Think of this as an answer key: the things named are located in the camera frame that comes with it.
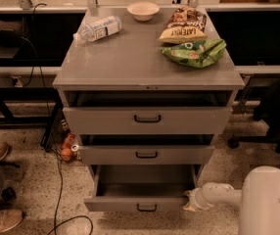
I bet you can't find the clear plastic water bottle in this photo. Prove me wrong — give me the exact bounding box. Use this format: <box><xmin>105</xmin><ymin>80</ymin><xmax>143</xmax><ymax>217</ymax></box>
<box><xmin>73</xmin><ymin>16</ymin><xmax>121</xmax><ymax>42</ymax></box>

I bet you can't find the grey metal drawer cabinet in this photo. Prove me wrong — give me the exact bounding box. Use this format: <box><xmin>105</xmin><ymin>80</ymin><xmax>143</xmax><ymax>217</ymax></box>
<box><xmin>52</xmin><ymin>6</ymin><xmax>246</xmax><ymax>184</ymax></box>

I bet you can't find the grey bottom drawer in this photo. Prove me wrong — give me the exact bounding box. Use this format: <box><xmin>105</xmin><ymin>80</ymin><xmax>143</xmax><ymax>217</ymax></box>
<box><xmin>84</xmin><ymin>164</ymin><xmax>199</xmax><ymax>212</ymax></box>

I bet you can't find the brown shoe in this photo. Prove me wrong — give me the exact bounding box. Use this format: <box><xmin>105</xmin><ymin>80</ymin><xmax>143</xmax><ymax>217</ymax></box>
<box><xmin>0</xmin><ymin>142</ymin><xmax>10</xmax><ymax>162</ymax></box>

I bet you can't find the grey middle drawer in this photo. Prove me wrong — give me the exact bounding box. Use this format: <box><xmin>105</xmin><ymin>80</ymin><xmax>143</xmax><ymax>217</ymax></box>
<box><xmin>78</xmin><ymin>145</ymin><xmax>214</xmax><ymax>165</ymax></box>

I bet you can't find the green snack bag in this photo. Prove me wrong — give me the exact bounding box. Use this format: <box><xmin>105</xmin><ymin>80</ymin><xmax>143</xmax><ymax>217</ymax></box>
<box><xmin>161</xmin><ymin>39</ymin><xmax>226</xmax><ymax>69</ymax></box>

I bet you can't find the white ceramic bowl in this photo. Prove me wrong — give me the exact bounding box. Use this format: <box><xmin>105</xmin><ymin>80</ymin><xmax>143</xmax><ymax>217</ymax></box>
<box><xmin>127</xmin><ymin>2</ymin><xmax>160</xmax><ymax>22</ymax></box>

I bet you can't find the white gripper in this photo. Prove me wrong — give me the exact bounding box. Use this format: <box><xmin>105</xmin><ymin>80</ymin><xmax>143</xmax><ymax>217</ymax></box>
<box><xmin>183</xmin><ymin>188</ymin><xmax>212</xmax><ymax>212</ymax></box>

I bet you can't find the grey drawer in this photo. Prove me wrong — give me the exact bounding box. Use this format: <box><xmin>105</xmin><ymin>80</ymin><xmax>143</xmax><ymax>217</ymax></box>
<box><xmin>63</xmin><ymin>107</ymin><xmax>232</xmax><ymax>135</ymax></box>
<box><xmin>84</xmin><ymin>164</ymin><xmax>199</xmax><ymax>212</ymax></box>
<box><xmin>78</xmin><ymin>145</ymin><xmax>214</xmax><ymax>165</ymax></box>

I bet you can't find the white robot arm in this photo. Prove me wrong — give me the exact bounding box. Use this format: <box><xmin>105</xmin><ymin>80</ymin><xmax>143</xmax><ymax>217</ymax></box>
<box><xmin>183</xmin><ymin>166</ymin><xmax>280</xmax><ymax>235</ymax></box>

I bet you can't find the brown yellow chip bag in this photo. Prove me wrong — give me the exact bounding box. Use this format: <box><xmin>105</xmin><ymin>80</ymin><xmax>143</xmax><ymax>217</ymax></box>
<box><xmin>159</xmin><ymin>6</ymin><xmax>207</xmax><ymax>44</ymax></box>

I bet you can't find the white sneaker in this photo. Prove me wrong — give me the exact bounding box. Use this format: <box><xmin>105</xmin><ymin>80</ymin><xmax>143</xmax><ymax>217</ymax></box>
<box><xmin>0</xmin><ymin>210</ymin><xmax>23</xmax><ymax>233</ymax></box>

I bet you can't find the dark box on shelf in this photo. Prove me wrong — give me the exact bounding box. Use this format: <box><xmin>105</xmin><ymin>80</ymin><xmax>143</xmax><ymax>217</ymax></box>
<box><xmin>0</xmin><ymin>21</ymin><xmax>23</xmax><ymax>47</ymax></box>

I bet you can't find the grey top drawer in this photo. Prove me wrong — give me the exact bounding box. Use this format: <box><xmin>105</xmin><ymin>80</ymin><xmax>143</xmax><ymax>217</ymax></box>
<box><xmin>63</xmin><ymin>107</ymin><xmax>232</xmax><ymax>135</ymax></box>

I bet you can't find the black floor cable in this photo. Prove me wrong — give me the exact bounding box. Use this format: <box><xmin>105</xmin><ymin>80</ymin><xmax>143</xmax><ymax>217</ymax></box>
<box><xmin>47</xmin><ymin>147</ymin><xmax>94</xmax><ymax>235</ymax></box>

